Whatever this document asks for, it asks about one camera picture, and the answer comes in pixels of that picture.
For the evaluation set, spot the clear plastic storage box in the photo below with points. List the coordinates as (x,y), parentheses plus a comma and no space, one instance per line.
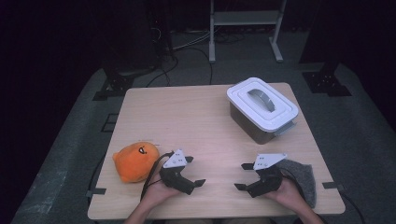
(249,127)

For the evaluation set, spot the orange plush toy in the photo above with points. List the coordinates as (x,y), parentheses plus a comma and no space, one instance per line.
(134,165)

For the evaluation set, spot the grey fluffy cloth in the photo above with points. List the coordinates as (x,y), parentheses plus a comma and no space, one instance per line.
(303,180)

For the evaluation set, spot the person's left hand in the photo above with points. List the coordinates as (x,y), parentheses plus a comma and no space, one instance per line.
(158,193)

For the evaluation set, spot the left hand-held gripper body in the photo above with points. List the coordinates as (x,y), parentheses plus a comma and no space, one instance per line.
(174,179)

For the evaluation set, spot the black stand with wide base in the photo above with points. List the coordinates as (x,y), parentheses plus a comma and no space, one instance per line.
(118,84)

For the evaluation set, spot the person's right hand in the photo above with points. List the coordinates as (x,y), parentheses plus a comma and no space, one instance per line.
(288,194)

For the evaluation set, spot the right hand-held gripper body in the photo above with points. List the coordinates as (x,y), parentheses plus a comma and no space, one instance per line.
(267,180)

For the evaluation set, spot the black stand with flat base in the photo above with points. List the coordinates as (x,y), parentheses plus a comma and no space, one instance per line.
(327,82)

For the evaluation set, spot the black tape strip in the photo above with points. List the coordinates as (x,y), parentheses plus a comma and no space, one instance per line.
(96,191)
(333,185)

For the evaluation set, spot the white metal stand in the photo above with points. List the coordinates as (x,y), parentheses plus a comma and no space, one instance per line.
(246,17)

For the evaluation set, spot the black tape square on floor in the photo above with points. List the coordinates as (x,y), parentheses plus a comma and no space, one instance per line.
(109,123)

